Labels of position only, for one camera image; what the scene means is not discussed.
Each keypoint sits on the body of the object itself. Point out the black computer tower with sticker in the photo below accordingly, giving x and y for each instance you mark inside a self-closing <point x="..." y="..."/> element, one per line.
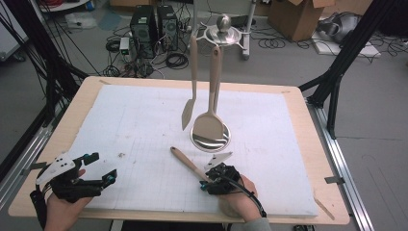
<point x="142" y="35"/>

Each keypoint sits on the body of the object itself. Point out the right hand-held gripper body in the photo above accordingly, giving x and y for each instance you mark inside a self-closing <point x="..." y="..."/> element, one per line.
<point x="226" y="181"/>

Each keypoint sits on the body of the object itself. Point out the white power adapter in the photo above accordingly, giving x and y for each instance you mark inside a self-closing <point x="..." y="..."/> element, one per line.
<point x="124" y="45"/>

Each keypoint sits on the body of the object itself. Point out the beige solid spatula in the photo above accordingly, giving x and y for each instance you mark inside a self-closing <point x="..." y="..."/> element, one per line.
<point x="208" y="128"/>

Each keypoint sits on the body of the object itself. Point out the round white table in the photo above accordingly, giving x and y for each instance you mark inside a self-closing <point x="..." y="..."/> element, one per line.
<point x="64" y="7"/>

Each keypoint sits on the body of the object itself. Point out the beige slotted spatula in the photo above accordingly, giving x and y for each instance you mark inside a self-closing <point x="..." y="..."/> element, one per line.
<point x="187" y="115"/>

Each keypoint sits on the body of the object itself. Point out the metal table clamp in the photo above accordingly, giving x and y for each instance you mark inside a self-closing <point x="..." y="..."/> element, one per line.
<point x="334" y="180"/>

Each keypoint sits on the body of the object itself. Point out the clear plastic bag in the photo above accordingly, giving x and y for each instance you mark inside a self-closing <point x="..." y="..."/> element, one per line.
<point x="80" y="20"/>

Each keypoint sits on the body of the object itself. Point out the beige skimmer spoon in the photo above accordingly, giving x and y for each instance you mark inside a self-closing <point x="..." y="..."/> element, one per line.
<point x="186" y="160"/>

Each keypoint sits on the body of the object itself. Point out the white flat board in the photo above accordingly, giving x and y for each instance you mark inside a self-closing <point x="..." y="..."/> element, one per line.
<point x="369" y="51"/>

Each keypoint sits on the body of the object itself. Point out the grey and black device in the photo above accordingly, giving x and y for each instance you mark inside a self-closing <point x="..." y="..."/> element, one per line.
<point x="343" y="27"/>

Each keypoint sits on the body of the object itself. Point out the white panel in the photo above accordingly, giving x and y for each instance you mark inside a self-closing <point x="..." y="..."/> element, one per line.
<point x="9" y="35"/>

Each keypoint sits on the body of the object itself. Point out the person's right hand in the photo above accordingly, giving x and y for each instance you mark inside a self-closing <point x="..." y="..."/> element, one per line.
<point x="243" y="205"/>

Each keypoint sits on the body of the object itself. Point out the aluminium rail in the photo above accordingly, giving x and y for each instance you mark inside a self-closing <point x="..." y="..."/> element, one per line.
<point x="349" y="192"/>
<point x="19" y="160"/>

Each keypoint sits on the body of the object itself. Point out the stainless steel utensil stand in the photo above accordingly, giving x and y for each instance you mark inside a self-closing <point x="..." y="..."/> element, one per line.
<point x="223" y="23"/>

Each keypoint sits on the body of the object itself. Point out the white grid mat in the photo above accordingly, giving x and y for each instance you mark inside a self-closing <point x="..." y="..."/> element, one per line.
<point x="128" y="112"/>

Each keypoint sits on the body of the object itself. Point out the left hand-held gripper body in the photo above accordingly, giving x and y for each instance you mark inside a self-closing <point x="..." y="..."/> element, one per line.
<point x="69" y="191"/>

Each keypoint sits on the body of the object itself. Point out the black metal frame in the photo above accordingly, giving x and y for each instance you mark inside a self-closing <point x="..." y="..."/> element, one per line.
<point x="352" y="48"/>
<point x="40" y="38"/>

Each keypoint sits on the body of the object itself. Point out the large open cardboard box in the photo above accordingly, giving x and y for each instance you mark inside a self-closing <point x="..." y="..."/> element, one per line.
<point x="295" y="22"/>

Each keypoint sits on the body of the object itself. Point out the person's left hand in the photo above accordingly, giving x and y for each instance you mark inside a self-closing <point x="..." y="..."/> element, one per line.
<point x="61" y="215"/>

